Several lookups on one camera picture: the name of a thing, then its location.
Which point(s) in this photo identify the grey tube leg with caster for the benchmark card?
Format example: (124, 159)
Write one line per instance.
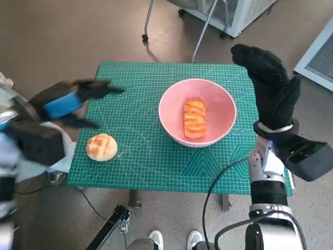
(147, 15)

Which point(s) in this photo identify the green cutting mat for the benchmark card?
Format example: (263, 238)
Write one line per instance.
(145, 161)

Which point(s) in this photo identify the black bar with metal clamp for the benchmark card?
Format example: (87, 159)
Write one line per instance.
(119, 213)

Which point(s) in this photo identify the pink bowl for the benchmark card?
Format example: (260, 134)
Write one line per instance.
(169, 117)

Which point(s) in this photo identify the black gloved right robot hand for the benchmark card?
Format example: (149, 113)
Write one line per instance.
(273, 88)

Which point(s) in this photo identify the round pale bread bun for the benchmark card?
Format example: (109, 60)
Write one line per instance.
(101, 147)

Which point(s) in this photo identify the person's foot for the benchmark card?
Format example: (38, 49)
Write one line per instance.
(155, 238)
(193, 238)

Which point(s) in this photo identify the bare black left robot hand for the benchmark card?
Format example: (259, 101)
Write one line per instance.
(65, 101)

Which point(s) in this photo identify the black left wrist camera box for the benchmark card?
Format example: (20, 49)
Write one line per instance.
(39, 143)

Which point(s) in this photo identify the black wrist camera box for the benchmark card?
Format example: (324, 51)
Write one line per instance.
(304, 159)
(39, 143)

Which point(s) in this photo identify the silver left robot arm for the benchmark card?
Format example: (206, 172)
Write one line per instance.
(6, 187)

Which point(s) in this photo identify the grey bent metal tube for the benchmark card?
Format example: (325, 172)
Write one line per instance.
(201, 34)

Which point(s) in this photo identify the long orange striped bread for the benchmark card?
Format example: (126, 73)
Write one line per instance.
(194, 119)

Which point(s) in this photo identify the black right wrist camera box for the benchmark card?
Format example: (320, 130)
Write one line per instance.
(304, 159)

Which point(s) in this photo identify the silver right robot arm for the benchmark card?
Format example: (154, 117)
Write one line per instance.
(270, 187)

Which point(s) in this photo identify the grey table leg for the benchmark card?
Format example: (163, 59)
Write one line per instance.
(135, 199)
(225, 202)

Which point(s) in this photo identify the white wheeled cabinet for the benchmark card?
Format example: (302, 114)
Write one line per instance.
(242, 15)

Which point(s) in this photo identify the white vented unit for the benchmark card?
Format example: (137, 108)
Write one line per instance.
(320, 60)

